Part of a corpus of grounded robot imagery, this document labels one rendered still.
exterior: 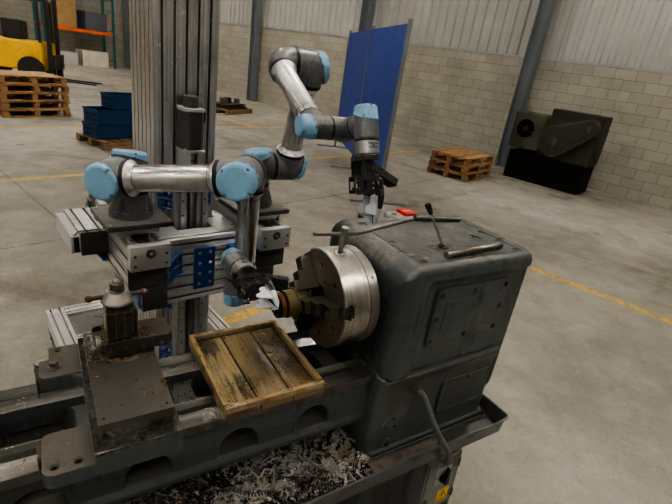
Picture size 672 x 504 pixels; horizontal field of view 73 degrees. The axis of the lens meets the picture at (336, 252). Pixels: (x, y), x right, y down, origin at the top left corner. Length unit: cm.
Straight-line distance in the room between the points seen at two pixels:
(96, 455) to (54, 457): 9
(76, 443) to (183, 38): 135
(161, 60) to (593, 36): 1034
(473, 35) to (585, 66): 275
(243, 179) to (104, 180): 43
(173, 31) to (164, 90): 21
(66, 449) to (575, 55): 1124
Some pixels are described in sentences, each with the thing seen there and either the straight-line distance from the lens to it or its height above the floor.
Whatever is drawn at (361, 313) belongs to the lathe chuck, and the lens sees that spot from 135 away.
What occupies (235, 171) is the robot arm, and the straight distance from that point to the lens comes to 140.
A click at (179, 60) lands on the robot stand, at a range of 189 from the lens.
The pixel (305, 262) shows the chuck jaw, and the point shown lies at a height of 118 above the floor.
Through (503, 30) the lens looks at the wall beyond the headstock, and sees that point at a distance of 1227.
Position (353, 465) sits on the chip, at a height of 56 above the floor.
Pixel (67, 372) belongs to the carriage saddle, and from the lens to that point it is 145.
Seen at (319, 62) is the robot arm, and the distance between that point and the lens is 180.
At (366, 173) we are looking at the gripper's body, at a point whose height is 146.
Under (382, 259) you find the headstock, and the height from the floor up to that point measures 123.
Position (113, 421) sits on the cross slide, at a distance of 119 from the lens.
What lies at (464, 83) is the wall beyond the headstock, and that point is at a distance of 1244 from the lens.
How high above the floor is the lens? 177
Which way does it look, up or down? 23 degrees down
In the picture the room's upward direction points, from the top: 9 degrees clockwise
